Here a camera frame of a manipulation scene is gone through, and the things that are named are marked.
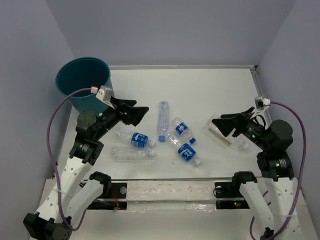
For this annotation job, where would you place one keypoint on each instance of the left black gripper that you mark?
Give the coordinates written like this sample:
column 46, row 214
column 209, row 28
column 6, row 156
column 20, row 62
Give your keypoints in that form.
column 134, row 115

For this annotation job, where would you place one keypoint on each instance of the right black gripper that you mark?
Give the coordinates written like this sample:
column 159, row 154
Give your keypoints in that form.
column 227, row 123

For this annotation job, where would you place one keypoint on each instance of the clear bottle white label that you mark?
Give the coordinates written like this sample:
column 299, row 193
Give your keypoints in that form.
column 235, row 143

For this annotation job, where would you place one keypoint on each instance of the blue label bottle white cap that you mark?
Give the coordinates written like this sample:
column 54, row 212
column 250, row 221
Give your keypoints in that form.
column 134, row 138

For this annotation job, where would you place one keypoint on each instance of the crushed clear bottle blue cap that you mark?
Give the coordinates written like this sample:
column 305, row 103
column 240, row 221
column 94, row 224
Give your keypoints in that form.
column 163, row 120

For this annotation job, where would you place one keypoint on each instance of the clear bottle without label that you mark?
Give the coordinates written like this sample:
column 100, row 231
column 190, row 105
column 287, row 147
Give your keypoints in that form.
column 132, row 155

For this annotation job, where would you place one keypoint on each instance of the small blue label bottle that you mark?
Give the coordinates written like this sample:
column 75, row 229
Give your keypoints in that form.
column 183, row 130

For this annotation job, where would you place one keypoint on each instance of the large blue label bottle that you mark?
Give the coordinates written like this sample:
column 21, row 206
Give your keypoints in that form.
column 183, row 149

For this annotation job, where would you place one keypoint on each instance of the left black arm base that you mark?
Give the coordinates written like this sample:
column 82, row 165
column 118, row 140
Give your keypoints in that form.
column 113, row 198

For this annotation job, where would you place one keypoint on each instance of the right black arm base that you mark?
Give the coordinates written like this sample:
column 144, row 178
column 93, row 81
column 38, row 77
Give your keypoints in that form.
column 238, row 193

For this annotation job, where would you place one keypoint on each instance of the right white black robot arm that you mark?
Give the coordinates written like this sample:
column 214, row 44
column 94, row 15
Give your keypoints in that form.
column 278, row 218

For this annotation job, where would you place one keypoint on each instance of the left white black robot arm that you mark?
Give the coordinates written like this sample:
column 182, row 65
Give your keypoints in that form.
column 64, row 209

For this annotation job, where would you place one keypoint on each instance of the teal plastic bin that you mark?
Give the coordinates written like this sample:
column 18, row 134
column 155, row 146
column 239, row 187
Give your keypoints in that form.
column 81, row 73

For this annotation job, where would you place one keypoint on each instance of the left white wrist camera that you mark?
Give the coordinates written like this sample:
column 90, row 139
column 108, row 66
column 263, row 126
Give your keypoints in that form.
column 104, row 94

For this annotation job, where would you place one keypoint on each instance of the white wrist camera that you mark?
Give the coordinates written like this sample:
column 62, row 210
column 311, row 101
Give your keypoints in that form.
column 104, row 94
column 262, row 103

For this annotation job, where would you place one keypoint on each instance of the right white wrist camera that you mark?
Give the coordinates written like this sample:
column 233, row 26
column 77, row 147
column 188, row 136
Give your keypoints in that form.
column 262, row 103

